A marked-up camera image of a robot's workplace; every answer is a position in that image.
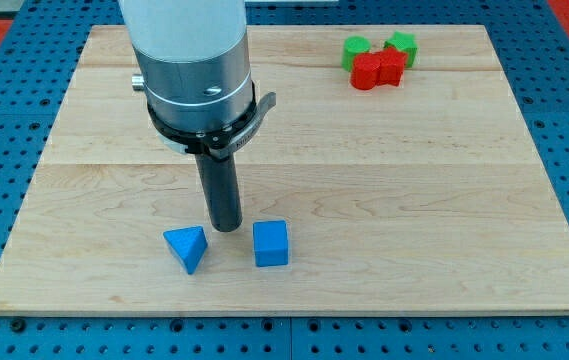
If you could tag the red star block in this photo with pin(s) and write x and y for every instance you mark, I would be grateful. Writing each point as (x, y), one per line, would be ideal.
(392, 63)

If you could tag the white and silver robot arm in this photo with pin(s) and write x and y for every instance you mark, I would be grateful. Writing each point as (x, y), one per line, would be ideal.
(193, 55)

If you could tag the green star block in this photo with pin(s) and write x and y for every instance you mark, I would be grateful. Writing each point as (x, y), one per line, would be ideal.
(404, 42)

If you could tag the blue cube block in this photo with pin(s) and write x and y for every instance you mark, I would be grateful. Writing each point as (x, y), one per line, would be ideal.
(270, 243)

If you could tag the red cylinder block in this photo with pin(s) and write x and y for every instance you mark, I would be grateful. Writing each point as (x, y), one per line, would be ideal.
(365, 71)

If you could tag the blue triangular prism block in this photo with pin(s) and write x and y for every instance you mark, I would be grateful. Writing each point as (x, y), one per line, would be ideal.
(188, 245)

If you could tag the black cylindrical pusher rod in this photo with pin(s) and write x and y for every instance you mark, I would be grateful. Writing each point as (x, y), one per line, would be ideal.
(219, 182)

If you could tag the green cylinder block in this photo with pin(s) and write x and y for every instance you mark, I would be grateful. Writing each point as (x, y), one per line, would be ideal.
(353, 46)

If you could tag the light wooden board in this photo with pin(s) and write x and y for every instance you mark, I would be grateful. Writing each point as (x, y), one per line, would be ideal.
(426, 199)

